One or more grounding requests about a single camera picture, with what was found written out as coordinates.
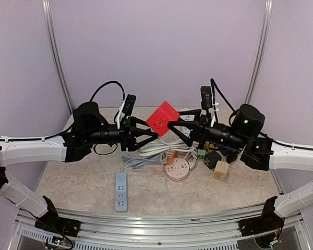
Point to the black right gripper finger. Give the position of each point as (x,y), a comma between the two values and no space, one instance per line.
(192,126)
(196,112)

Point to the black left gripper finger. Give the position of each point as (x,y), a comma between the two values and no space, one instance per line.
(138,126)
(134,145)

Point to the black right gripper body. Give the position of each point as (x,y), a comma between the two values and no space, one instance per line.
(235,141)

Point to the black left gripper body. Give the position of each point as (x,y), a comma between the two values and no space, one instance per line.
(95,137)

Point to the long white power strip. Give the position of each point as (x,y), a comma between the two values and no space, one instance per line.
(187,117)

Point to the light green plug adapter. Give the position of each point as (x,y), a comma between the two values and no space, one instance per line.
(201,153)

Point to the yellow cube adapter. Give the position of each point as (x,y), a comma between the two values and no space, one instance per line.
(209,147)

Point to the red cube socket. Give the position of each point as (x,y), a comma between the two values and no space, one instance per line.
(160,118)

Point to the dark green cube adapter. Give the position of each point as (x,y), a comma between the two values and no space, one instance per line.
(211,159)

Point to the pink round socket hub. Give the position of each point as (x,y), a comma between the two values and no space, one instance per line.
(178,170)

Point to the light blue power strip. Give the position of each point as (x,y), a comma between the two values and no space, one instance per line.
(121,193)

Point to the blue cube adapter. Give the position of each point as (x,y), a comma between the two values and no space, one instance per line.
(226,152)

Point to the black charger plug with cable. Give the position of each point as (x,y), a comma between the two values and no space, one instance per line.
(232,157)

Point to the beige cube adapter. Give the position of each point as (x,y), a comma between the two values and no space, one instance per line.
(221,170)

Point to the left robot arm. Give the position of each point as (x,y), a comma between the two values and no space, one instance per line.
(16,150)

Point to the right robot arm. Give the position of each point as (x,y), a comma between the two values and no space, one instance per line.
(259,153)

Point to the orange power strip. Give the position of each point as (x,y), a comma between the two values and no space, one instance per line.
(170,155)

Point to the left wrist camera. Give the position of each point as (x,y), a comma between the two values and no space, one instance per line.
(125,110)

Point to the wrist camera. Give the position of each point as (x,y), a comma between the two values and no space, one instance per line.
(209,104)
(125,110)

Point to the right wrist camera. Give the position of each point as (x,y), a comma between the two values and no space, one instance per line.
(209,104)

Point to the aluminium front rail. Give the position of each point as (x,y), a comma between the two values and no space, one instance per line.
(218,230)

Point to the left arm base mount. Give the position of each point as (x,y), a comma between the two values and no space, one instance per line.
(57,226)

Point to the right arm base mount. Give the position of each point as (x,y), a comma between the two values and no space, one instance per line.
(267,221)

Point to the right aluminium frame post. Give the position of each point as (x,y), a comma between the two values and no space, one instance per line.
(260,50)

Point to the aluminium frame post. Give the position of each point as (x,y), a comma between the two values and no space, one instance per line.
(260,50)
(46,5)

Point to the left aluminium frame post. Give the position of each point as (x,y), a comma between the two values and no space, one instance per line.
(46,5)

